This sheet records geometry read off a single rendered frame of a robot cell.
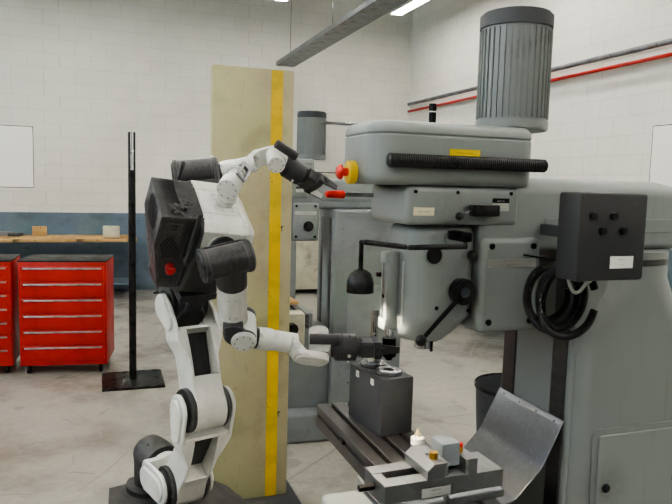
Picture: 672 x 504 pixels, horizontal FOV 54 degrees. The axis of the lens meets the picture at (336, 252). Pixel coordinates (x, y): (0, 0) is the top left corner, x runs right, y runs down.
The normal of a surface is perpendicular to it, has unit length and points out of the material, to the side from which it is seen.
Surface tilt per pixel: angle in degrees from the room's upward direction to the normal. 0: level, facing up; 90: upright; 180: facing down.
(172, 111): 90
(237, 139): 90
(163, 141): 90
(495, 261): 90
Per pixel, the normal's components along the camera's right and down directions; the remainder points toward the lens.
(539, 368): -0.94, 0.01
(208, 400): 0.55, -0.40
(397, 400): 0.44, 0.11
